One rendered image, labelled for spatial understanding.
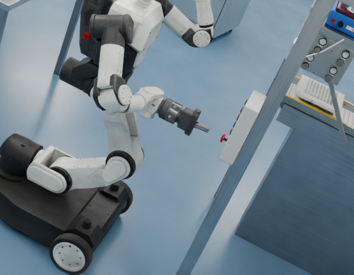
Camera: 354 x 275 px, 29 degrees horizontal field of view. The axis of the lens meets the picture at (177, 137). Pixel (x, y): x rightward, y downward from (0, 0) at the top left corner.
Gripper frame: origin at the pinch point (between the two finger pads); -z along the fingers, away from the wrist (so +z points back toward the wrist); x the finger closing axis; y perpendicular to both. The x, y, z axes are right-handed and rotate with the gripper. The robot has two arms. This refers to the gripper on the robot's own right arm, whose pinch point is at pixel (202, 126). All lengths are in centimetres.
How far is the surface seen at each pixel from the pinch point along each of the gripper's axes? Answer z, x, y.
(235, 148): -15.8, -3.1, 8.6
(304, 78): -32, -1, -92
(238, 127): -13.4, -11.7, 8.6
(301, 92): -33, -1, -74
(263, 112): -19.4, -17.0, -2.4
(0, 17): 114, 19, -42
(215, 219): -22.2, 39.3, -2.1
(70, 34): 112, 64, -143
